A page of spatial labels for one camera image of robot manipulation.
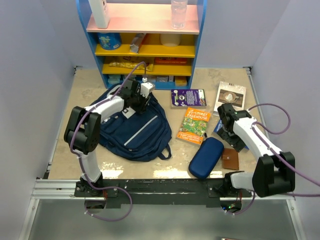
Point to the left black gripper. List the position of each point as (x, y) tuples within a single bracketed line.
[(141, 109)]

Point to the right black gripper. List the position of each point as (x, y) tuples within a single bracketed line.
[(237, 143)]

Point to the blue Treehouse book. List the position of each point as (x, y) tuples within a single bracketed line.
[(220, 127)]

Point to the blue zippered pencil case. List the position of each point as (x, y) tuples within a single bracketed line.
[(206, 158)]

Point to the brown leather wallet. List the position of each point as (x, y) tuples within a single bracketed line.
[(230, 159)]

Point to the navy blue student backpack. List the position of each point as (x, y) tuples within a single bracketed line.
[(141, 137)]

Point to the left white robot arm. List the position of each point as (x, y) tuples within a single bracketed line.
[(83, 128)]

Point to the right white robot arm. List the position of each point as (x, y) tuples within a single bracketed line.
[(273, 173)]

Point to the yellow snack bag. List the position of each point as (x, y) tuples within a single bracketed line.
[(129, 62)]

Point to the small boxes bottom shelf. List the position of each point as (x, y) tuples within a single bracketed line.
[(177, 80)]

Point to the orange Treehouse book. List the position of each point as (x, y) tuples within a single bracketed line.
[(194, 126)]

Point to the white coffee cover book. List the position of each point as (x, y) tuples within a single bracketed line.
[(229, 93)]

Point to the orange red snack box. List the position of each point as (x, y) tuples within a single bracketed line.
[(171, 60)]

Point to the purple paperback book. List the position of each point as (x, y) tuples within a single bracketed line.
[(183, 98)]

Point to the silver foil snack packet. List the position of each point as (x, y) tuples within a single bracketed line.
[(137, 42)]

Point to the blue snack canister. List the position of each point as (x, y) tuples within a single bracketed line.
[(109, 41)]

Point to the blue colourful shelf unit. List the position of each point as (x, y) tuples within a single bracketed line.
[(129, 19)]

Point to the cream round container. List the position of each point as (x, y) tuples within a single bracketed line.
[(170, 40)]

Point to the white rectangular bottle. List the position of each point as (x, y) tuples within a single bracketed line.
[(100, 13)]

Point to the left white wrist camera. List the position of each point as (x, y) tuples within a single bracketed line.
[(146, 87)]

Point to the black metal base plate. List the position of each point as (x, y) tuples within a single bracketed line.
[(177, 191)]

